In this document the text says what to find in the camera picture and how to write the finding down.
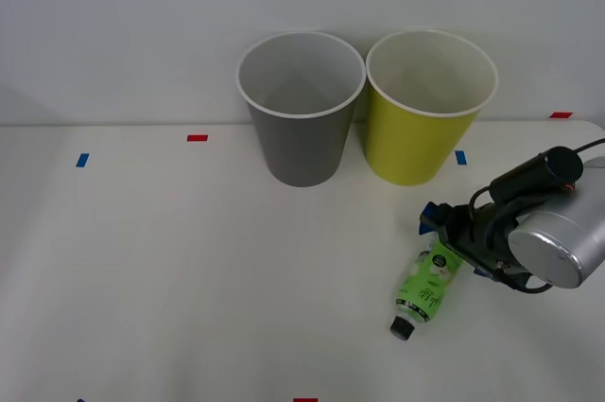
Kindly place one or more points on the silver-grey right robot arm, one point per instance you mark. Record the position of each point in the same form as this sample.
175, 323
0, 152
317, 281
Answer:
558, 241

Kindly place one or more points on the green label plastic bottle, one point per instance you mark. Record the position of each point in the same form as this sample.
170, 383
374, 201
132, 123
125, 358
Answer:
425, 286

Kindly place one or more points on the yellow-green plastic waste bin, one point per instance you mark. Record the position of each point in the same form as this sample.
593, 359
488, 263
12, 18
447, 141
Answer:
411, 146

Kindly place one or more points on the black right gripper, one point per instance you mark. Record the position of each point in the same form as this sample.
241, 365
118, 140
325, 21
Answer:
465, 236

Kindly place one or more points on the grey plastic waste bin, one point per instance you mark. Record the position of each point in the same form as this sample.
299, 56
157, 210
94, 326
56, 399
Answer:
302, 151

